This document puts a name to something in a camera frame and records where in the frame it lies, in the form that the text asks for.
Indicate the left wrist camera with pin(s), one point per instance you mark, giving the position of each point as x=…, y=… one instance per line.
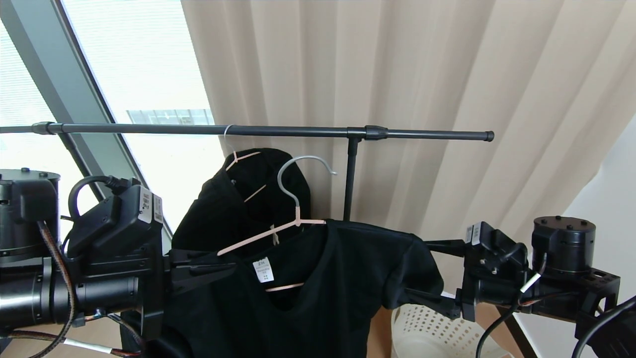
x=119, y=223

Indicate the black clothes rack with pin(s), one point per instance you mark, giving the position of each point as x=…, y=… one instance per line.
x=298, y=132

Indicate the black garment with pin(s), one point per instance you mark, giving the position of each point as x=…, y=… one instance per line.
x=208, y=214
x=323, y=298

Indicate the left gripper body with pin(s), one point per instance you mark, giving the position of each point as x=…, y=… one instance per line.
x=109, y=293

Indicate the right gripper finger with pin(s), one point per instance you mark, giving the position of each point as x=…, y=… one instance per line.
x=442, y=304
x=449, y=247

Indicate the white laundry basket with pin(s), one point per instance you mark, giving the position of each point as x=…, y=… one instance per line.
x=432, y=333

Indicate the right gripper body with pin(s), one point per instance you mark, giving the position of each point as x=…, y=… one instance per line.
x=497, y=291

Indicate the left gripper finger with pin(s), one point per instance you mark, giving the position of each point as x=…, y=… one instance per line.
x=194, y=279
x=198, y=257

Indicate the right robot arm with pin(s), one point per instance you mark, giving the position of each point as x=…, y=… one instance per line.
x=564, y=248

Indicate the beige curtain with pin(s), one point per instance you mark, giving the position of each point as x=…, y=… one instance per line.
x=422, y=64

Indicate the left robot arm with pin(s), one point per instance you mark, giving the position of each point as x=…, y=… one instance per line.
x=25, y=219

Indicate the pink clothes hanger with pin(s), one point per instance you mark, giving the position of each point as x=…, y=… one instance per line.
x=234, y=159
x=297, y=216

